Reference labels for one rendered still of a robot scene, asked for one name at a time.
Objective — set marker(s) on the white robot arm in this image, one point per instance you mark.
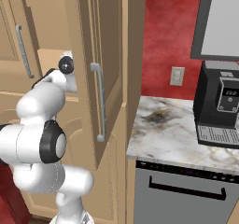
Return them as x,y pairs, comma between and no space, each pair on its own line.
34,115

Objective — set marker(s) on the tan cabinet door with panel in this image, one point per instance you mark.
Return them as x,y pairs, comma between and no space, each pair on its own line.
109,47
7,22

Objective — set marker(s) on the tan arched cabinet door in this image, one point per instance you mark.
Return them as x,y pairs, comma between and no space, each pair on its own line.
107,184

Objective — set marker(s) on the black coffee machine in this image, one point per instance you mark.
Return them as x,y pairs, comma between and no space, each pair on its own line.
208,109

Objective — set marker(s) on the grey dishwasher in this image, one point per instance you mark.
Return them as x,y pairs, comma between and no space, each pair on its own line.
180,206

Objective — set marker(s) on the dark red furniture panel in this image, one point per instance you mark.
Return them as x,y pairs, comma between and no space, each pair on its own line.
11,196

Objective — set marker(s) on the tan tall cabinet frame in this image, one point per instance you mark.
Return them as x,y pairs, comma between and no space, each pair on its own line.
136,47

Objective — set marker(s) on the grey panel with dark frame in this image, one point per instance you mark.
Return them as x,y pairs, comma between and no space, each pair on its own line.
222,19

